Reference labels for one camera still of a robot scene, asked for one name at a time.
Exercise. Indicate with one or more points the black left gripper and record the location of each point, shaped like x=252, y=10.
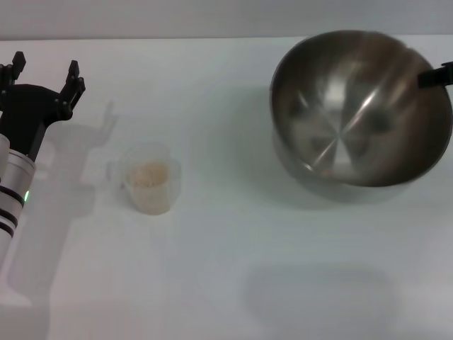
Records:
x=28, y=106

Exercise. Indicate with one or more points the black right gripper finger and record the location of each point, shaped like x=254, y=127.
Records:
x=435, y=76

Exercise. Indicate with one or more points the stainless steel mixing bowl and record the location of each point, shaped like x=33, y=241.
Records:
x=354, y=117

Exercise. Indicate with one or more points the white rice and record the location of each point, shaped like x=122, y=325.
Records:
x=148, y=174

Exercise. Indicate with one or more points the clear plastic measuring cup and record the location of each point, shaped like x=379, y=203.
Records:
x=152, y=200

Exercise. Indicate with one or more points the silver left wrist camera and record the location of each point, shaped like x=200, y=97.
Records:
x=3, y=152

